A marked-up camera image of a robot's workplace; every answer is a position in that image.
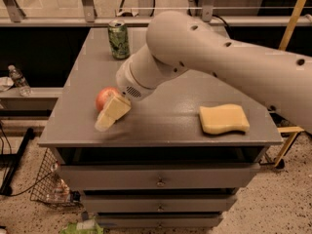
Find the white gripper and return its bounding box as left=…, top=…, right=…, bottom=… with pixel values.
left=95, top=58, right=154, bottom=132

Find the red apple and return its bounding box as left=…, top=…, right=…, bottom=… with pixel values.
left=96, top=87, right=119, bottom=112

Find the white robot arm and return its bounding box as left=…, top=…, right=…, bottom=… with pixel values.
left=116, top=11, right=312, bottom=134

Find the green soda can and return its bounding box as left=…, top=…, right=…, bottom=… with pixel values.
left=108, top=19, right=130, bottom=59

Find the grey drawer cabinet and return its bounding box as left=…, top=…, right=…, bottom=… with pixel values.
left=39, top=28, right=282, bottom=216

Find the top grey drawer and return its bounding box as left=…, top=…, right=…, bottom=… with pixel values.
left=58, top=163, right=260, bottom=190

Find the grey drawer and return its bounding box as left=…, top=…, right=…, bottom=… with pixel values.
left=58, top=163, right=260, bottom=190
left=82, top=194, right=237, bottom=214
left=97, top=214, right=223, bottom=228

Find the middle grey drawer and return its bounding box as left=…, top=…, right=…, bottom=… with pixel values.
left=82, top=194, right=237, bottom=214

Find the clear plastic water bottle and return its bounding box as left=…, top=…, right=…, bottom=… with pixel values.
left=8, top=65, right=31, bottom=97

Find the yellow sponge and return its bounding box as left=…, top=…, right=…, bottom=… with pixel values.
left=199, top=104, right=250, bottom=135

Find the crumpled white paper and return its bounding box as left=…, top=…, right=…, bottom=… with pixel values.
left=0, top=77, right=14, bottom=92

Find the bottom grey drawer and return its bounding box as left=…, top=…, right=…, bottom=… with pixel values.
left=97, top=214, right=223, bottom=228

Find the black metal stand leg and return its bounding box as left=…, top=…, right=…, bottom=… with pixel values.
left=0, top=128, right=35, bottom=196

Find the green white package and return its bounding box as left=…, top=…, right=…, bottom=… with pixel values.
left=59, top=219, right=103, bottom=234

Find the black cable on floor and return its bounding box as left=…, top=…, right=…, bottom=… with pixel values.
left=0, top=120, right=62, bottom=198

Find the wire mesh basket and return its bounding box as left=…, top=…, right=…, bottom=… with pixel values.
left=30, top=149, right=81, bottom=209

